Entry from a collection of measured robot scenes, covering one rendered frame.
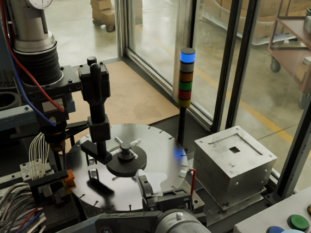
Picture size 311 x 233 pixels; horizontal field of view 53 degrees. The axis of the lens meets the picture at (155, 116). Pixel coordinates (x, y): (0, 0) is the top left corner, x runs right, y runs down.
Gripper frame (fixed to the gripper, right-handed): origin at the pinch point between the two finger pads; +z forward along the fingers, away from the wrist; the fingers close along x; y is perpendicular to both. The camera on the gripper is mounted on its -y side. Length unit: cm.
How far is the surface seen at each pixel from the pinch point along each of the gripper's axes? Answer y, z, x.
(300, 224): 36.8, -1.5, -12.9
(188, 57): 22.8, 22.1, 32.0
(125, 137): 1.8, 26.3, 11.0
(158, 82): 29, 87, 30
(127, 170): -0.1, 13.8, 3.7
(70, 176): -14.2, 13.6, 4.8
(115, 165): -3.1, 15.9, 5.2
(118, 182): -3.0, 12.2, 1.5
